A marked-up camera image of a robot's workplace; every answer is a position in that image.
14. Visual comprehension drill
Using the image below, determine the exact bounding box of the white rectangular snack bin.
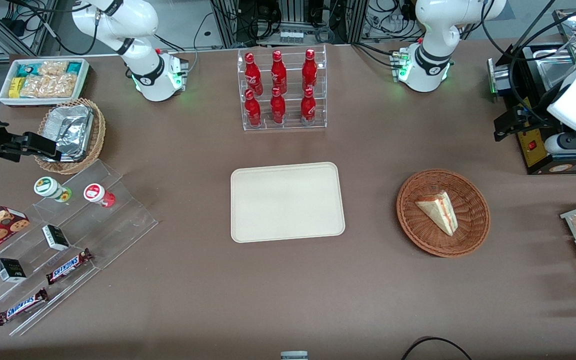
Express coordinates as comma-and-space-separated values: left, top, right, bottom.
0, 58, 90, 107

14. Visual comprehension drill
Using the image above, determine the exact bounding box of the beige plastic tray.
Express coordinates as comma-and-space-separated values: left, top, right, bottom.
230, 161, 346, 244

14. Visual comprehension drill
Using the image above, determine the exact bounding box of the black cable loop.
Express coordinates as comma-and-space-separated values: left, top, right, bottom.
400, 336, 474, 360

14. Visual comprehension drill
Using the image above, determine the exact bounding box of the clear acrylic bottle rack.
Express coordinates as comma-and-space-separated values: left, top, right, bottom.
237, 45, 328, 132

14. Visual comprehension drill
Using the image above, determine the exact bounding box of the green lid cup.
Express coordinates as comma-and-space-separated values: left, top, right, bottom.
33, 176, 73, 203

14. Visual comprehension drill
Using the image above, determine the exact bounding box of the red cola bottle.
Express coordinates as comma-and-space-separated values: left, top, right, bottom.
300, 87, 317, 126
244, 52, 264, 96
270, 50, 288, 95
301, 48, 318, 92
244, 89, 262, 127
270, 87, 287, 125

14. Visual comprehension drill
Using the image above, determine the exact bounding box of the triangular sandwich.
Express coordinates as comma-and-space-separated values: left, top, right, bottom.
414, 191, 459, 237

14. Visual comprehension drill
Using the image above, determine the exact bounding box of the snickers bar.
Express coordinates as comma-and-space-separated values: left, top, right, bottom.
0, 288, 50, 327
45, 248, 94, 286

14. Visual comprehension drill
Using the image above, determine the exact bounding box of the light wicker basket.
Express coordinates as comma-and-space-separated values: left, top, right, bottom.
34, 98, 107, 175

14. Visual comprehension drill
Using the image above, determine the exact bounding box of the black hot dog machine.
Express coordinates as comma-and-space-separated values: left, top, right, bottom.
488, 7, 576, 176

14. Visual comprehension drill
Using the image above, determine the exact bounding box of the brown wicker basket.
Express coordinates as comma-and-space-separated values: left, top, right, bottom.
396, 168, 491, 259

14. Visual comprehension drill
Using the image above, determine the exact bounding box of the small black box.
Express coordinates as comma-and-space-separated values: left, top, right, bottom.
41, 224, 71, 252
0, 258, 27, 284

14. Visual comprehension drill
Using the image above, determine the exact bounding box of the clear bag of crackers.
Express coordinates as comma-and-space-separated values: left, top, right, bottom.
38, 60, 70, 77
19, 73, 79, 99

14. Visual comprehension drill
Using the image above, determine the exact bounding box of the aluminium foil container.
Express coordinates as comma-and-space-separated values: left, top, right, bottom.
43, 104, 95, 162

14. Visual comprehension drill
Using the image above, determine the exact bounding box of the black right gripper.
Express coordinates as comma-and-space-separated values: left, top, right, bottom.
0, 110, 64, 163

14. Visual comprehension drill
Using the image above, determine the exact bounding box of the metal equipment rack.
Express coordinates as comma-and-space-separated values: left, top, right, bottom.
210, 0, 369, 48

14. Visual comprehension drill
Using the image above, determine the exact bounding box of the clear acrylic stepped stand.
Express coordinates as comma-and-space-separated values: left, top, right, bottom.
0, 159, 159, 337

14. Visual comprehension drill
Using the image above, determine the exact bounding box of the red lid cup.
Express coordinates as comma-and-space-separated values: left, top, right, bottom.
83, 183, 116, 208

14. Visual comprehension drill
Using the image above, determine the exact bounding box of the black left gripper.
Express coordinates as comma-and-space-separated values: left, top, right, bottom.
493, 106, 539, 142

